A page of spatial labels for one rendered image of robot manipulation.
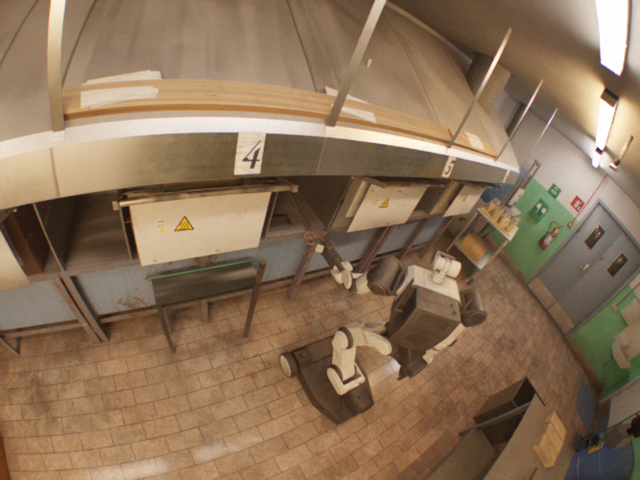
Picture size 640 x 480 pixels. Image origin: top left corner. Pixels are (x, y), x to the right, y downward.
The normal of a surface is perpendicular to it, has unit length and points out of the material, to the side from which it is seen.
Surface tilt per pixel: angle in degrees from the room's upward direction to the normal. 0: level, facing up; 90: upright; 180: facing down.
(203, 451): 0
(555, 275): 90
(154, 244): 90
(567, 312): 90
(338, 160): 80
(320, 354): 0
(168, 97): 33
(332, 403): 0
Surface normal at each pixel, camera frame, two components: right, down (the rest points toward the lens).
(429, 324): -0.26, 0.50
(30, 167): 0.53, 0.56
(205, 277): 0.31, -0.70
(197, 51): 0.52, -0.21
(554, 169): -0.82, 0.14
